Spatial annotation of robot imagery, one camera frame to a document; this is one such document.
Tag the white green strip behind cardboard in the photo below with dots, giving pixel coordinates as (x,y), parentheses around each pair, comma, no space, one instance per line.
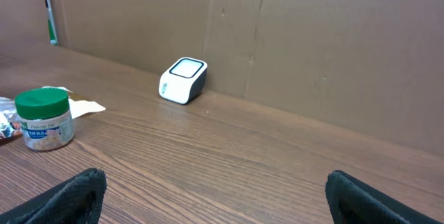
(52,27)

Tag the beige brown snack pouch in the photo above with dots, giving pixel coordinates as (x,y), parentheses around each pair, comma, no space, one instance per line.
(10,127)

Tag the white barcode scanner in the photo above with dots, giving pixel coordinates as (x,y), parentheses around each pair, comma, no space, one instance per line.
(183,81)

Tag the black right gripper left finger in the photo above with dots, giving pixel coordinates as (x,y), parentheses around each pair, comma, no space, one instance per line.
(76,200)

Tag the green lid seasoning jar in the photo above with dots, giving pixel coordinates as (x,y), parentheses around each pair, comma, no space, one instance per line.
(45,118)

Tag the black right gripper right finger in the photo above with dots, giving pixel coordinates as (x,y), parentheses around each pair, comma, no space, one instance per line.
(353,201)

